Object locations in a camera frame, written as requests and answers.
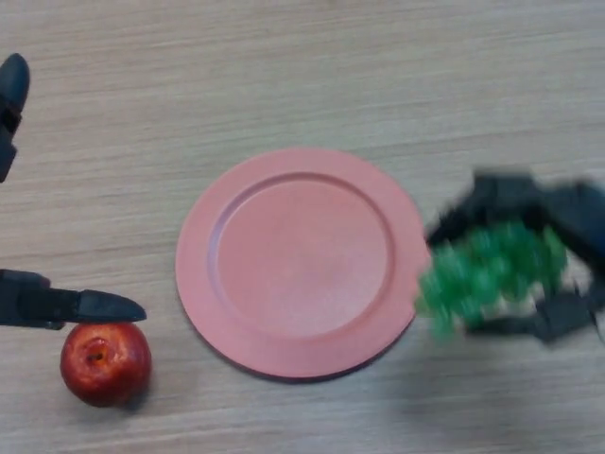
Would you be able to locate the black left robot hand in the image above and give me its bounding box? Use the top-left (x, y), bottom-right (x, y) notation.
top-left (0, 52), bottom-right (147, 331)

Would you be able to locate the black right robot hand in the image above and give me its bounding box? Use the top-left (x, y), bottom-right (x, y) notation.
top-left (424, 167), bottom-right (605, 344)

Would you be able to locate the green grape bunch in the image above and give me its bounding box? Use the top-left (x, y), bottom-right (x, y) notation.
top-left (413, 221), bottom-right (568, 344)

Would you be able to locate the pink round plate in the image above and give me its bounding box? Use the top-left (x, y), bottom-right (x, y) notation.
top-left (174, 147), bottom-right (432, 382)

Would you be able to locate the red apple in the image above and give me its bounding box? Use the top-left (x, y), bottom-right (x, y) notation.
top-left (60, 322), bottom-right (153, 409)

